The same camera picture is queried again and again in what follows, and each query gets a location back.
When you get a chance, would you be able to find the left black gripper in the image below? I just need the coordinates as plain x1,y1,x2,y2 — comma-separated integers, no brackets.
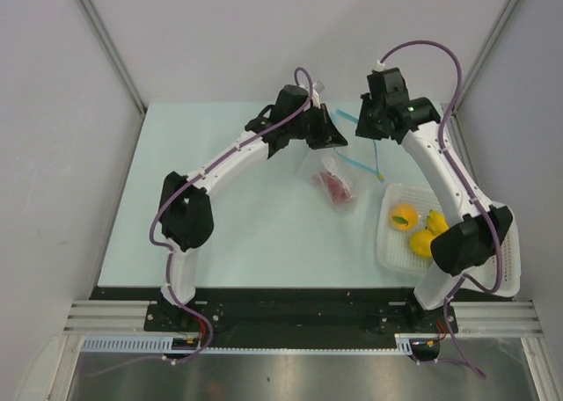
288,104,347,150

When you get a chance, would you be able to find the clear zip top bag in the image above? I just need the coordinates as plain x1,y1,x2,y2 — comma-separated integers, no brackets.
299,108,385,212

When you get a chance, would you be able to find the orange fake fruit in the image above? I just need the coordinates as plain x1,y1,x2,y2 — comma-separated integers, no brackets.
389,203,419,231

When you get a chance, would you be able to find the yellow fake banana bunch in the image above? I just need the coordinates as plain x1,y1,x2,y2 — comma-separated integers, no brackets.
426,209,450,237

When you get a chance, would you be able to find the yellow fake pear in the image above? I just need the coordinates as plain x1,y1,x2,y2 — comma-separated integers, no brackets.
409,229,435,259

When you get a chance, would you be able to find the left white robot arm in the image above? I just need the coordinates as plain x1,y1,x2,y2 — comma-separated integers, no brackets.
149,83,347,331

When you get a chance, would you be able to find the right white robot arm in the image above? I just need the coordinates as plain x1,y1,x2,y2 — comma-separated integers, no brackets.
355,63,514,332

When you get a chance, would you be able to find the red fake grape bunch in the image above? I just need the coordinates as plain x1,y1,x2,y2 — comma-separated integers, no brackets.
311,171,354,206

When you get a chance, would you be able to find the white perforated plastic basket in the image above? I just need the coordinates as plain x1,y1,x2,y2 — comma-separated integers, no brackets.
376,183,521,297

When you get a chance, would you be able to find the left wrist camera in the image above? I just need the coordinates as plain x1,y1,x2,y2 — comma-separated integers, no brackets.
311,81,325,108

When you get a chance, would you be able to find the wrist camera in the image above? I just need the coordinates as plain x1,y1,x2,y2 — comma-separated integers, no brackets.
373,60,386,72
311,81,325,108

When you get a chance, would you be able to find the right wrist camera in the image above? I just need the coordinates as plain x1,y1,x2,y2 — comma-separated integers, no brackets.
373,60,386,72

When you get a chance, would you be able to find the right aluminium corner post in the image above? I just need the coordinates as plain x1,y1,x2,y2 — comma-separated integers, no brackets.
452,0,533,107

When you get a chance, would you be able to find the aluminium corner post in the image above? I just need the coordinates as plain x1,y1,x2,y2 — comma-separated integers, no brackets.
452,0,533,107
75,0,148,117

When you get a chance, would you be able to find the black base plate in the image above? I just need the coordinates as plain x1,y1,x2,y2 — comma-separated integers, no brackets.
90,287,458,334

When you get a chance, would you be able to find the white cable duct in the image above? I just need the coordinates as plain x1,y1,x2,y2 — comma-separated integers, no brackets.
81,333,417,356

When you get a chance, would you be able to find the aluminium frame rail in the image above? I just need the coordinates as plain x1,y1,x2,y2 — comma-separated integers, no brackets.
63,301,544,338

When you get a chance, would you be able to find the left aluminium corner post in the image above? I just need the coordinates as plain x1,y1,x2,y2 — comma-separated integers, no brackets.
75,0,148,117

